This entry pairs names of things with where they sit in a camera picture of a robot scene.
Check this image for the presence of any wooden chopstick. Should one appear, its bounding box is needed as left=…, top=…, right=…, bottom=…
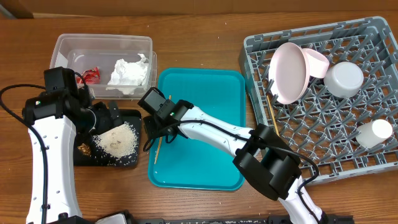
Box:
left=154, top=95, right=172, bottom=164
left=266, top=95, right=280, bottom=136

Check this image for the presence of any brown food scrap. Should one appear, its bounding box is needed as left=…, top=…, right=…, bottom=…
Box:
left=77, top=144, right=91, bottom=156

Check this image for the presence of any red snack wrapper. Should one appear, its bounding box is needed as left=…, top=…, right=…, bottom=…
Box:
left=76, top=67, right=101, bottom=84

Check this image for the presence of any white napkin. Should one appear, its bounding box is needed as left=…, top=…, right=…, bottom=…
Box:
left=106, top=54, right=149, bottom=95

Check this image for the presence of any large white plate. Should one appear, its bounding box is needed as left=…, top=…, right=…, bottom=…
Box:
left=268, top=42, right=310, bottom=105

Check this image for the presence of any small white plate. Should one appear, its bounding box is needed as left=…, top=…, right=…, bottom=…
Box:
left=303, top=48, right=330, bottom=78

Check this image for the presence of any grey bowl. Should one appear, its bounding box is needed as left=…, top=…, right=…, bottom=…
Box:
left=323, top=62, right=364, bottom=98

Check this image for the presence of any small white cup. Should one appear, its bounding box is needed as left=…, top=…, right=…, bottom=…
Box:
left=356, top=119, right=393, bottom=149

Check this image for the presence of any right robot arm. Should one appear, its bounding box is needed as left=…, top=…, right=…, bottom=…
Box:
left=138, top=87, right=328, bottom=223

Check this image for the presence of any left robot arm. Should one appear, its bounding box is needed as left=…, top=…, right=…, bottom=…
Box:
left=22, top=67, right=123, bottom=223

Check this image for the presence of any grey dishwasher rack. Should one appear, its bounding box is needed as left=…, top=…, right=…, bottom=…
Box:
left=239, top=17, right=397, bottom=184

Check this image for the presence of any pile of rice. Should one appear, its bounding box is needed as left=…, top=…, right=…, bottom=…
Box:
left=93, top=122, right=139, bottom=158

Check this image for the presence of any black plastic tray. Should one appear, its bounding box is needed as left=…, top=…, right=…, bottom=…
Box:
left=73, top=110, right=141, bottom=167

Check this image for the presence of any teal serving tray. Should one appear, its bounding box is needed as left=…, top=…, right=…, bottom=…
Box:
left=148, top=68, right=246, bottom=191

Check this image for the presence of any clear plastic bin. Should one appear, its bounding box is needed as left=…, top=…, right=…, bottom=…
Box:
left=50, top=34, right=157, bottom=100

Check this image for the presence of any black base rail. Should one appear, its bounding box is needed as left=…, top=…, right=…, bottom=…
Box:
left=93, top=210, right=355, bottom=224

